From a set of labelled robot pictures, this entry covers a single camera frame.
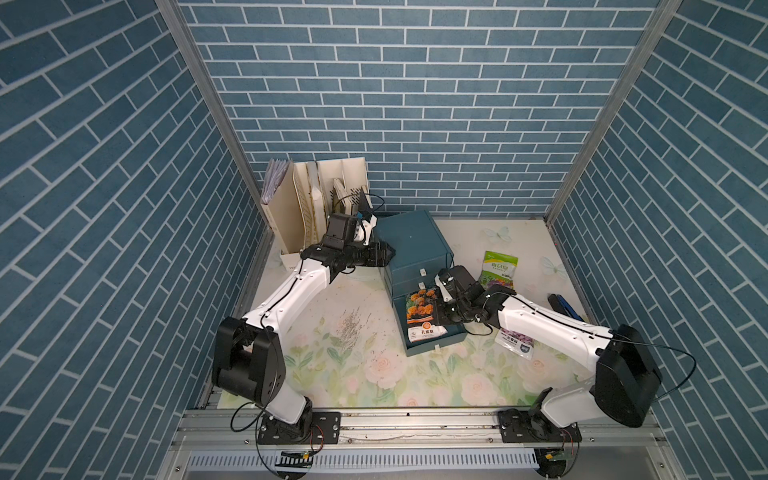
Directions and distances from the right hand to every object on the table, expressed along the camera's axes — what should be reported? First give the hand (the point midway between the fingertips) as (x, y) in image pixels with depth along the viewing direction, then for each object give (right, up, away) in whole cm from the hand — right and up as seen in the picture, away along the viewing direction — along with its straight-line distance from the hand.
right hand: (434, 315), depth 83 cm
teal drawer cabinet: (-4, +18, -1) cm, 18 cm away
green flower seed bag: (+26, +11, +22) cm, 35 cm away
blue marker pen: (+41, 0, +10) cm, 43 cm away
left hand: (-12, +17, +1) cm, 21 cm away
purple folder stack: (-49, +43, +10) cm, 66 cm away
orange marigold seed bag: (-4, +1, +3) cm, 5 cm away
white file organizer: (-44, +32, +18) cm, 58 cm away
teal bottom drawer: (+6, -4, -2) cm, 7 cm away
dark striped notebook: (-23, +34, +22) cm, 46 cm away
